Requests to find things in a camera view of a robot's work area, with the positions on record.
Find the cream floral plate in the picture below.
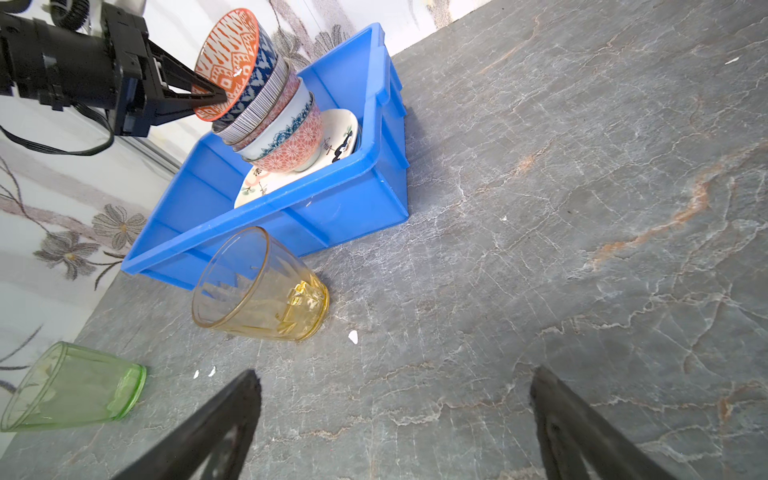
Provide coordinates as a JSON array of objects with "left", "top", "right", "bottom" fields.
[{"left": 234, "top": 109, "right": 361, "bottom": 208}]

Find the blue floral bowl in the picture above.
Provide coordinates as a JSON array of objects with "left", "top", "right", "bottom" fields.
[{"left": 235, "top": 79, "right": 313, "bottom": 161}]

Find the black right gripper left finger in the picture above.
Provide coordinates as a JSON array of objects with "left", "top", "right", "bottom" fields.
[{"left": 115, "top": 369, "right": 262, "bottom": 479}]

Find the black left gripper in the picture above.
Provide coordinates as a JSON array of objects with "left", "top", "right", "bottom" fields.
[{"left": 1, "top": 2, "right": 227, "bottom": 137}]

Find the orange patterned bowl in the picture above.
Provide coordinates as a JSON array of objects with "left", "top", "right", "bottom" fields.
[{"left": 195, "top": 8, "right": 260, "bottom": 122}]

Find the amber glass cup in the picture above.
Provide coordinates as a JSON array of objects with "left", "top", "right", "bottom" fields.
[{"left": 191, "top": 226, "right": 330, "bottom": 341}]

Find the red bowl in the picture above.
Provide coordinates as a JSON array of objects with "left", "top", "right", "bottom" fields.
[{"left": 212, "top": 29, "right": 290, "bottom": 145}]

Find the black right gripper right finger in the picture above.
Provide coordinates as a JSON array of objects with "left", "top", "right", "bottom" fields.
[{"left": 530, "top": 366, "right": 672, "bottom": 479}]

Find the green glass cup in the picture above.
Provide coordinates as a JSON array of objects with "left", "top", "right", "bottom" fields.
[{"left": 1, "top": 342, "right": 148, "bottom": 433}]

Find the blue plastic bin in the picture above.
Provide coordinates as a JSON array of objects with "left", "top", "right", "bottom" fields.
[{"left": 121, "top": 23, "right": 409, "bottom": 290}]

